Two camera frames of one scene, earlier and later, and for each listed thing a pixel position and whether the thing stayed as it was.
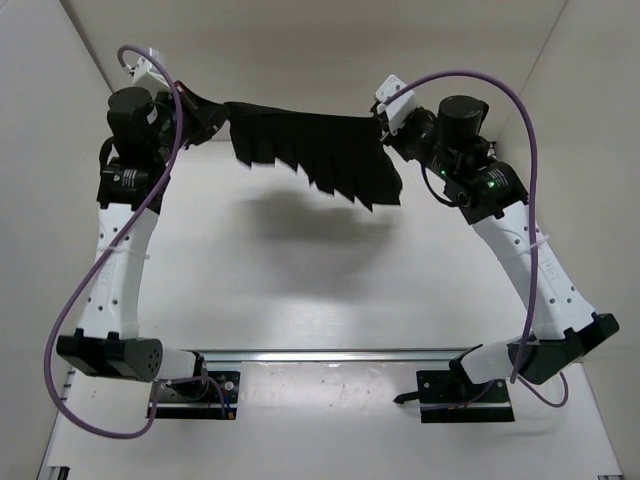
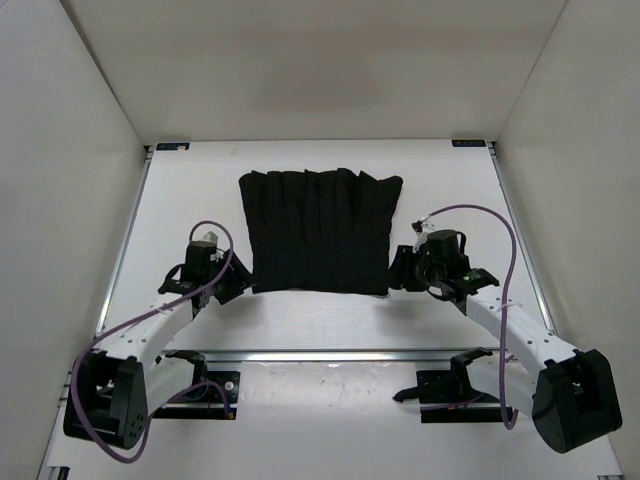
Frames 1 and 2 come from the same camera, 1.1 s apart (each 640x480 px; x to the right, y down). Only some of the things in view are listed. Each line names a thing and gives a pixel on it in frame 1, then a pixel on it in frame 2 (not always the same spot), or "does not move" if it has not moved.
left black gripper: [212, 113] → [241, 276]
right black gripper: [395, 140] → [399, 274]
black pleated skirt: [347, 153] → [319, 231]
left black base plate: [199, 398] does not move
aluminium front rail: [328, 355] does not move
